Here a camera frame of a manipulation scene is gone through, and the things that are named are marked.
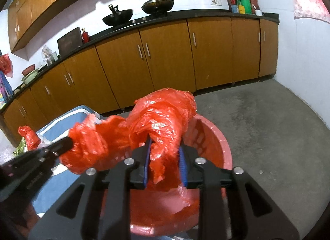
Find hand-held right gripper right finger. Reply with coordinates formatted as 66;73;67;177
179;145;301;240

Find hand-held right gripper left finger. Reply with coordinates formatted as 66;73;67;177
28;138;153;240

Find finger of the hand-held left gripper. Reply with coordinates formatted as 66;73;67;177
41;136;74;158

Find olive green plastic bag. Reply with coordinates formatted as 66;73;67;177
13;137;28;156

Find red plastic basin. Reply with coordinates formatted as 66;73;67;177
100;115;232;238

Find blue white striped tablecloth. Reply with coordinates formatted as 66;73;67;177
32;105;109;220

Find clear plastic bag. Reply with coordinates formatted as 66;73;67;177
0;137;26;164

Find small red plastic bag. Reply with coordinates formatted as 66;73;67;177
18;126;42;151

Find pale green basin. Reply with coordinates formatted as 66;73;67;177
21;71;39;84

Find colourful printed box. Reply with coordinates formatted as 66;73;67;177
0;71;12;109

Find clear plastic container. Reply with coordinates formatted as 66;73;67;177
42;45;58;65

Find hanging red plastic bag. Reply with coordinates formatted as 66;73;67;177
0;54;13;78

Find dark rectangular board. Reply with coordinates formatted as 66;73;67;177
57;27;83;54

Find wooden lower kitchen cabinets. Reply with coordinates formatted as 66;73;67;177
0;14;280;144

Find black wok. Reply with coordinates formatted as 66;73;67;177
102;4;134;27

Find built-in gas stove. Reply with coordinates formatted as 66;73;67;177
108;11;178;28

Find long wooden upper cabinet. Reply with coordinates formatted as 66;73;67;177
7;0;96;52

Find wok with metal lid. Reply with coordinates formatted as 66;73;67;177
141;0;175;15

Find green package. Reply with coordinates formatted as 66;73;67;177
237;0;252;14

